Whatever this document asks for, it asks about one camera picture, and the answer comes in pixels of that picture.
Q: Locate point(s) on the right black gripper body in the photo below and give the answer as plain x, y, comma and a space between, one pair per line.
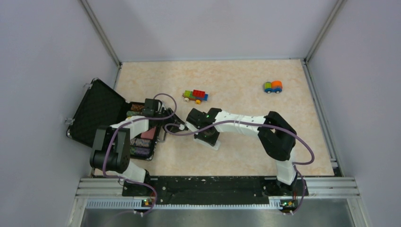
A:
211, 138

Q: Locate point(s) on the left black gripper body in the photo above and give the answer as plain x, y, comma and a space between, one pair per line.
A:
171, 120

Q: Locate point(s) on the white remote control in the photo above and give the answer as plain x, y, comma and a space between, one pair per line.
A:
214, 147

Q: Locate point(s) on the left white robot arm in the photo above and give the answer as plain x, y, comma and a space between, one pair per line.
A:
111, 150

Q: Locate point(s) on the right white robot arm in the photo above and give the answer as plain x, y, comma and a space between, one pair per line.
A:
275, 134

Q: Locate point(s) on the pink card deck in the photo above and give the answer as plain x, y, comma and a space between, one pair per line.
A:
149, 134

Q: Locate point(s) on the lego brick truck toy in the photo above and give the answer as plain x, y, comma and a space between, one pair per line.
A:
197, 96

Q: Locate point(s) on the black poker chip case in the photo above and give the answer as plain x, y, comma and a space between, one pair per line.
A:
101, 105

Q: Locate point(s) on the orange blue toy car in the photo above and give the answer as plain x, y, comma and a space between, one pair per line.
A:
273, 87

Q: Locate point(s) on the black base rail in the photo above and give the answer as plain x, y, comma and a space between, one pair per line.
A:
214, 190

